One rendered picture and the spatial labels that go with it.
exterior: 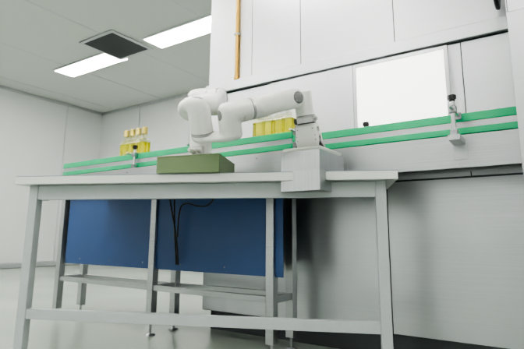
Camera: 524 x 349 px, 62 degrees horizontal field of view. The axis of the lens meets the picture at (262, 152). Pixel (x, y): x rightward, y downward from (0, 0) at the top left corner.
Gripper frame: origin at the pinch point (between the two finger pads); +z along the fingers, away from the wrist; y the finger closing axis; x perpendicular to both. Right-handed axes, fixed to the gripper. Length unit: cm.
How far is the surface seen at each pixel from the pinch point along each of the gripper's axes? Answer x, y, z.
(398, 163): -16.3, -29.7, 5.9
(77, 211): -1, 169, 17
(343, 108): -41.3, 1.2, -20.6
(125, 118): -353, 549, -82
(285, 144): -10.8, 17.7, -7.7
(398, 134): -21.5, -29.6, -5.6
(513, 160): -17, -69, 8
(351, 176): 3.6, -17.6, 7.1
